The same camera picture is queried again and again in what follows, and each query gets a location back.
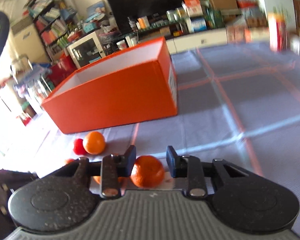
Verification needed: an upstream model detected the large orange fruit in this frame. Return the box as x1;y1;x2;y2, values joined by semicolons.
83;131;106;155

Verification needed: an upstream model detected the mandarin orange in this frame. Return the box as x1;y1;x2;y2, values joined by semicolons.
130;155;165;188

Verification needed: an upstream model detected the small red fruit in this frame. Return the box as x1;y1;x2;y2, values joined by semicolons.
73;138;87;155

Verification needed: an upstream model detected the purple plaid cloth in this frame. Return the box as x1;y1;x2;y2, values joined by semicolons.
35;41;300;240

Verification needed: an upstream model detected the orange cardboard box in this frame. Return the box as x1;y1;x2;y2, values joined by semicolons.
42;37;178;134

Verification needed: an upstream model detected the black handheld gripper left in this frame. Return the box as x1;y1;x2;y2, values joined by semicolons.
0;170;38;239

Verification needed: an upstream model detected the white TV stand cabinet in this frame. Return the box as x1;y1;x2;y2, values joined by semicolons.
66;22;240;69

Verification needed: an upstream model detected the blue tissue box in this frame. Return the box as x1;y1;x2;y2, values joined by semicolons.
190;17;207;33

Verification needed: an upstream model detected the white floor air conditioner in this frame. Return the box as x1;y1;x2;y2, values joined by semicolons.
11;16;51;63

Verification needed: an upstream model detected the orange white carton box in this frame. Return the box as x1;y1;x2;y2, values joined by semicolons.
182;0;203;17

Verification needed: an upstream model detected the brown cardboard box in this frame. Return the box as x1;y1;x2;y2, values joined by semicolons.
209;0;238;10

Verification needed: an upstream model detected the red cylindrical snack can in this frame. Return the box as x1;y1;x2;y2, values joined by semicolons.
267;13;287;51

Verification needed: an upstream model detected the dark bookshelf with books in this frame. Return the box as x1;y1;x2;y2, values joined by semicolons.
24;0;77;61

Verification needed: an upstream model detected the white chest freezer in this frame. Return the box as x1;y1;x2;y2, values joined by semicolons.
264;0;296;30

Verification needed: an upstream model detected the white wire laundry cart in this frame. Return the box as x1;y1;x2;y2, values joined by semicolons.
10;55;55;108

